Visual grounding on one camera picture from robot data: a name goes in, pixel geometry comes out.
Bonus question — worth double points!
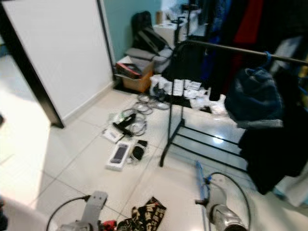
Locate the black red patterned shorts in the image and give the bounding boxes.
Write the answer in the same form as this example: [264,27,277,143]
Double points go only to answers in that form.
[101,196,167,231]

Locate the white box with handheld console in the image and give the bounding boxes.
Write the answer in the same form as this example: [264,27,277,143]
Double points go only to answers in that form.
[107,141,133,171]

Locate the white plastic packet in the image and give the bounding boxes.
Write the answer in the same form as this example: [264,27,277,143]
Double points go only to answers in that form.
[173,79,203,97]
[192,94,227,115]

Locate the black handheld tool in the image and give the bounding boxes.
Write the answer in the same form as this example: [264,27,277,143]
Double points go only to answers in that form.
[111,108,147,138]

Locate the small white box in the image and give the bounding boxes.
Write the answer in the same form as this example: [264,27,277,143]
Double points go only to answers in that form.
[103,128,125,143]

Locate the blue denim shorts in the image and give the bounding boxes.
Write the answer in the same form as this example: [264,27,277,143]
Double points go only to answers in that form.
[224,67,284,129]

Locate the brown cardboard box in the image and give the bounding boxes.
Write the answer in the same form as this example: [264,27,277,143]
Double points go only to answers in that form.
[115,57,154,93]

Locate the red black flat box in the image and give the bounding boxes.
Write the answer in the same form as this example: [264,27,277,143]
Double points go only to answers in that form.
[115,63,143,79]

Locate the grey hard case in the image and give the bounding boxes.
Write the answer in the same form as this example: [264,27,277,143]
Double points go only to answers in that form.
[125,47,174,73]

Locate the black metal clothes rack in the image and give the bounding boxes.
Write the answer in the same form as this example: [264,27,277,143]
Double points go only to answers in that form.
[159,38,308,175]

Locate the dark blue hanging garment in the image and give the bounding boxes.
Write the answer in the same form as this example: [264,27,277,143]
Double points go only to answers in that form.
[202,0,239,82]

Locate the white cabinet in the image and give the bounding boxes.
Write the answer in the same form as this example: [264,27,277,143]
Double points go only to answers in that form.
[154,14,200,46]

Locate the white grey hanging garment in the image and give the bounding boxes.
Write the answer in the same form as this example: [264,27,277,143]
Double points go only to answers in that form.
[277,35,304,61]

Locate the red hanging shirt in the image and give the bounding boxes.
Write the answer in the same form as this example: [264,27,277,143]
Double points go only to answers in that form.
[233,0,270,68]

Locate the black hanging garment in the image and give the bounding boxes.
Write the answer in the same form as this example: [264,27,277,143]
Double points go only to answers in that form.
[267,0,308,53]

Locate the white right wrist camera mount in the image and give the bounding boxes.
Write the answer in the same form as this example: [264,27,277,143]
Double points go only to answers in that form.
[205,174,227,207]

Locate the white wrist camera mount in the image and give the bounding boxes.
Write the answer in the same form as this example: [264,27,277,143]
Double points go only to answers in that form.
[205,174,227,207]
[84,191,109,227]

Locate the black charger with white cable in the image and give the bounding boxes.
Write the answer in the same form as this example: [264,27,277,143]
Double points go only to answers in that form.
[131,140,149,162]

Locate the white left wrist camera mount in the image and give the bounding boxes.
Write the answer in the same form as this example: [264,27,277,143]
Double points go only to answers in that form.
[84,191,109,227]

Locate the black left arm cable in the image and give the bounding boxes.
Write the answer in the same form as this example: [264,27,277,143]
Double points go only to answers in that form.
[46,195,92,231]

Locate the black wall trim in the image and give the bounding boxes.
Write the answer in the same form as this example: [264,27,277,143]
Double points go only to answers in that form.
[96,0,119,88]

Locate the black door frame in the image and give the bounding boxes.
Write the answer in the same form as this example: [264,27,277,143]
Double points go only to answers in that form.
[0,5,65,128]

